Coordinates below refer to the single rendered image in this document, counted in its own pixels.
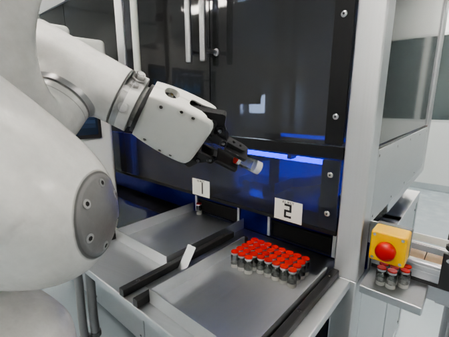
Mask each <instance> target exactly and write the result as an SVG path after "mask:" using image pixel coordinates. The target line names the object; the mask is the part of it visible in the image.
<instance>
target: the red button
mask: <svg viewBox="0 0 449 337"><path fill-rule="evenodd" d="M375 255H376V256H377V258H378V259H380V260H382V261H386V262H389V261H392V260H393V259H394V257H395V256H396V249H395V247H394V246H393V245H392V244H390V243H387V242H381V243H378V244H377V246H376V248H375Z"/></svg>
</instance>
